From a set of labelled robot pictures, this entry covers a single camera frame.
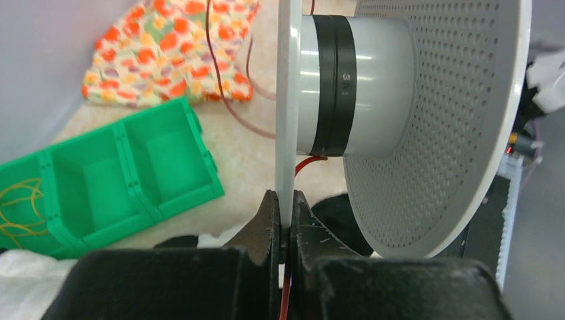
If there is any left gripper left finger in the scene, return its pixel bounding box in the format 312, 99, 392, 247
44, 190, 280, 319

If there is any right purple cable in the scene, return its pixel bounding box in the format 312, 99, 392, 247
520, 119, 546, 187

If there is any white toothed cable strip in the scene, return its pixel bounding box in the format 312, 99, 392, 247
496, 155, 524, 291

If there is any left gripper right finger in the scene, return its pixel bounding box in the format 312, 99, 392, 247
290, 191, 511, 319

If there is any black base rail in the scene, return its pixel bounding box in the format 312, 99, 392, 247
437, 176, 510, 287

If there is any green plastic compartment bin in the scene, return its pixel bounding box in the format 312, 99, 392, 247
1, 99, 224, 259

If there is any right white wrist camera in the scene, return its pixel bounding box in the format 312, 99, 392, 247
526, 49, 564, 114

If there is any yellow wire coil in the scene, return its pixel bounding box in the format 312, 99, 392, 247
0, 177, 49, 249

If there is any orange floral cloth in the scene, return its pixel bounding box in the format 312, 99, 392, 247
82, 1, 260, 108

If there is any black white checkered pillow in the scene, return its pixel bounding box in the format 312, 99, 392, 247
0, 193, 376, 320

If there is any grey filament spool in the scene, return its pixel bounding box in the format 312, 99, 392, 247
275, 1, 532, 258

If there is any red wire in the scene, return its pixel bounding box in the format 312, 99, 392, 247
205, 0, 330, 320

